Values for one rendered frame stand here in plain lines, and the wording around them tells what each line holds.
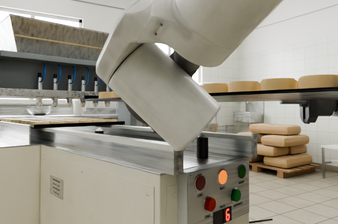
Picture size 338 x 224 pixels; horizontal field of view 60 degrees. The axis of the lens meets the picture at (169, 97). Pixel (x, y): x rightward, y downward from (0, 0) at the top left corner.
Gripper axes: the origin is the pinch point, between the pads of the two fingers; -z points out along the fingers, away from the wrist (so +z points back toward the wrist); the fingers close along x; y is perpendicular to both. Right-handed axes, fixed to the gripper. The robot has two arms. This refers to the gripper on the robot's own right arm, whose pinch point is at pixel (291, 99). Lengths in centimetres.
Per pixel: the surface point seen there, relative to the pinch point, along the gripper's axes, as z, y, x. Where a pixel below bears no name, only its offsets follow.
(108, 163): -48, 3, -16
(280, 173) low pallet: 118, -338, -95
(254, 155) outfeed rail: -9.4, -2.3, -15.0
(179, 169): -30.1, 17.7, -14.7
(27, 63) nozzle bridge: -90, -37, 15
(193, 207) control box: -27.0, 14.8, -23.4
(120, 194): -44, 7, -23
